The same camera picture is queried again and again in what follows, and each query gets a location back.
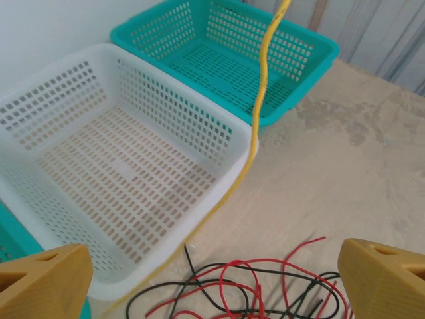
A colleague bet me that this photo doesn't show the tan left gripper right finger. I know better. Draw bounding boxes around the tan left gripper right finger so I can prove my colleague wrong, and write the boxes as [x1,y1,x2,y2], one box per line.
[338,237,425,319]

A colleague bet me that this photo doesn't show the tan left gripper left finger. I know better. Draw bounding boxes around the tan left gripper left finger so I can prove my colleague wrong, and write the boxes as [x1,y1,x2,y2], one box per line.
[0,243,93,319]

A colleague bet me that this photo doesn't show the red cable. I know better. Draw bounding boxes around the red cable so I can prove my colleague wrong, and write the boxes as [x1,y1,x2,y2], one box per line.
[145,282,266,319]
[218,236,353,319]

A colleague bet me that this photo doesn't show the black cable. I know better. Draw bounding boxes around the black cable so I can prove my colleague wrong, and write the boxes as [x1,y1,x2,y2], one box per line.
[127,244,250,319]
[192,262,341,319]

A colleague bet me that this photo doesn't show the yellow cable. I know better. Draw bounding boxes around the yellow cable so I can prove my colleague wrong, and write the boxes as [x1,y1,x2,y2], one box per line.
[99,0,293,319]

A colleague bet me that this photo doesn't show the teal plastic mesh basket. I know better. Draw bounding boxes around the teal plastic mesh basket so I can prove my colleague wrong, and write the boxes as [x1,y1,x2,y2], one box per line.
[0,202,92,319]
[109,0,341,127]

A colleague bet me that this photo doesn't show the white plastic mesh basket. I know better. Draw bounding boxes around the white plastic mesh basket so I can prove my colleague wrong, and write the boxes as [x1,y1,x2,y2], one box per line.
[0,42,260,302]

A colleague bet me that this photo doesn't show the translucent corrugated side panel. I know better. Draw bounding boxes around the translucent corrugated side panel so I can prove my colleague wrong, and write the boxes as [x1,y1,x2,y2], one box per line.
[308,0,425,97]

